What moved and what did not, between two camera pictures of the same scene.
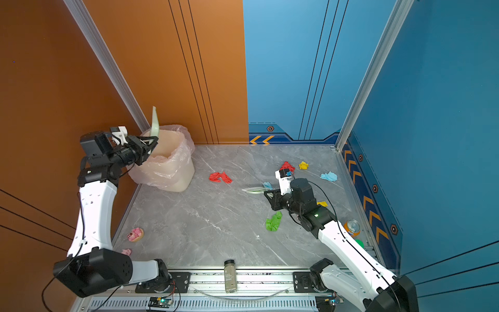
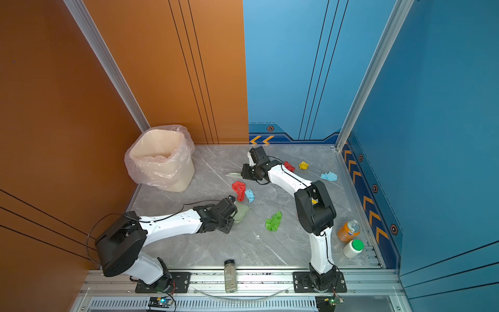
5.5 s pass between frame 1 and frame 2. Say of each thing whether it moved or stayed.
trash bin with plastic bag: stayed
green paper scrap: stayed
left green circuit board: stayed
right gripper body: moved
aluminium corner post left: stayed
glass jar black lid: stayed
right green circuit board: stayed
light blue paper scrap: stayed
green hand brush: moved
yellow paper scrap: stayed
